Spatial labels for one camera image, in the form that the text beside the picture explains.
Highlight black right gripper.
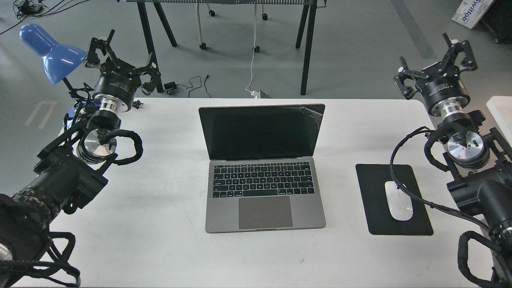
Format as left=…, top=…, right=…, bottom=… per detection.
left=394, top=33, right=478, bottom=116

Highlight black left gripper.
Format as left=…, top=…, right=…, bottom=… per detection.
left=84, top=29, right=161, bottom=112

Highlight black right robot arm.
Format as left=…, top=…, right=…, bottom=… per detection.
left=389, top=33, right=512, bottom=288

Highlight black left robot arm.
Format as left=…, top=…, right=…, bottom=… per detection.
left=0, top=24, right=161, bottom=288

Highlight black trestle table legs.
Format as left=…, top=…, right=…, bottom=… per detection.
left=133, top=0, right=328, bottom=96

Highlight blue desk lamp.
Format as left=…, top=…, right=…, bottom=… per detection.
left=19, top=24, right=87, bottom=90

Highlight white cardboard box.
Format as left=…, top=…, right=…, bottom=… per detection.
left=451, top=0, right=494, bottom=29

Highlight white side table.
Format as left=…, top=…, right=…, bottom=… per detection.
left=486, top=96, right=512, bottom=144

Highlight black mouse pad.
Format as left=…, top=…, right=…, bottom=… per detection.
left=356, top=164, right=434, bottom=236

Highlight white computer mouse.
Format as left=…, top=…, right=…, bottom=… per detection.
left=384, top=182, right=414, bottom=221

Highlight grey open laptop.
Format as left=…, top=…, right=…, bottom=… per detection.
left=198, top=104, right=326, bottom=234

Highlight black power adapter cable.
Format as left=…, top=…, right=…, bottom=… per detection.
left=163, top=74, right=212, bottom=99

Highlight black cables on floor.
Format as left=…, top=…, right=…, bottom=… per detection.
left=0, top=0, right=90, bottom=36

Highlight white charger cable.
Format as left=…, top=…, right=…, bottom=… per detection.
left=245, top=4, right=271, bottom=99

